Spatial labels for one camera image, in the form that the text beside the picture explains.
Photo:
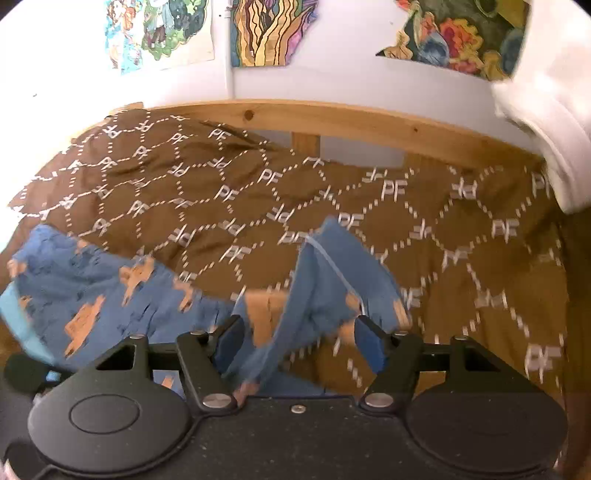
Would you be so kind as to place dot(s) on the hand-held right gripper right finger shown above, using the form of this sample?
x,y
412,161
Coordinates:
x,y
369,344

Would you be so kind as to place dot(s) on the blue pants with orange print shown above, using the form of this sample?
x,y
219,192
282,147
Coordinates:
x,y
115,295

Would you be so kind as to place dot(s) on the dark floral wall poster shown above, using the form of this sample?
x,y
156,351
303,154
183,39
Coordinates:
x,y
457,37

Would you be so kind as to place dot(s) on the brown printed blanket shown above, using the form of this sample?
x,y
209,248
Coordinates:
x,y
323,198

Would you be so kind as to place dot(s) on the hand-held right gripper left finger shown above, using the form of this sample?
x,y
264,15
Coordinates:
x,y
230,344

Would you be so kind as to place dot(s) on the wooden bed frame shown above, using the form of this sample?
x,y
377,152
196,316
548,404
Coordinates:
x,y
351,120

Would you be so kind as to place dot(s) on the cartoon wall poster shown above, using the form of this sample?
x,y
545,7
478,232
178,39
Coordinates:
x,y
157,32

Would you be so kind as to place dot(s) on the white cloth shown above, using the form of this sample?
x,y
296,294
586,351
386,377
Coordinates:
x,y
554,101

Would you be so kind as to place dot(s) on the wavy striped wall poster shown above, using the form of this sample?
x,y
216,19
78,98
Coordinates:
x,y
272,32

